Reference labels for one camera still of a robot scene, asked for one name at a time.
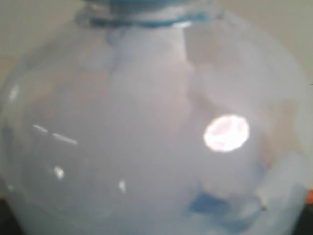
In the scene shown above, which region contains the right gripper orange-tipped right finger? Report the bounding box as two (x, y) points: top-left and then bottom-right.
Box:
(293, 189), (313, 235)

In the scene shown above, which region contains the right gripper orange-tipped left finger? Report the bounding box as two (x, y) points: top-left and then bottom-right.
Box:
(0, 196), (25, 235)

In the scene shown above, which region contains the blue lotion pump bottle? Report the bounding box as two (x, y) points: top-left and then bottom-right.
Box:
(0, 0), (313, 235)

